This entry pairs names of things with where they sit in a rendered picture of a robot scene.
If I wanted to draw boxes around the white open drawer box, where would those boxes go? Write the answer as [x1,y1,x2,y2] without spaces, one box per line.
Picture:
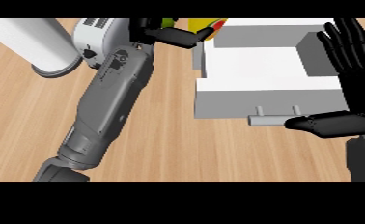
[191,17,345,89]

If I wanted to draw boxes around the grey drawer handle bar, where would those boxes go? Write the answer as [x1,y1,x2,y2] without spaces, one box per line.
[247,105,311,126]

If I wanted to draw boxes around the white cylinder roll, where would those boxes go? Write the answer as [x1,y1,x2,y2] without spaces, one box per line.
[0,17,86,79]

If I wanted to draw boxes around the white drawer front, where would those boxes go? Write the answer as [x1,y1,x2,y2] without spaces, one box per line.
[193,76,351,120]

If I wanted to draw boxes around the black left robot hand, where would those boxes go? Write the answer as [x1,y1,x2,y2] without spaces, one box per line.
[129,17,218,50]

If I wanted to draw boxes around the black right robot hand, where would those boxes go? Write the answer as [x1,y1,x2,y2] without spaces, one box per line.
[284,17,365,139]

